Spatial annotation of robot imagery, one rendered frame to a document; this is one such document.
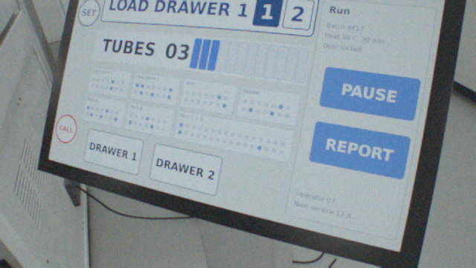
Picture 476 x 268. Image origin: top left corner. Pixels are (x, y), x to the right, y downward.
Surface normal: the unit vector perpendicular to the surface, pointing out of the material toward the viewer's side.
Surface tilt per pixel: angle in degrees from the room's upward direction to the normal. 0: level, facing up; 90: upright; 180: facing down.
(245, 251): 90
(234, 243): 90
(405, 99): 50
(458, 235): 0
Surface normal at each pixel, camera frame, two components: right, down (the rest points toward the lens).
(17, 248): 0.33, 0.56
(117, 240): -0.06, -0.79
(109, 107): -0.33, -0.05
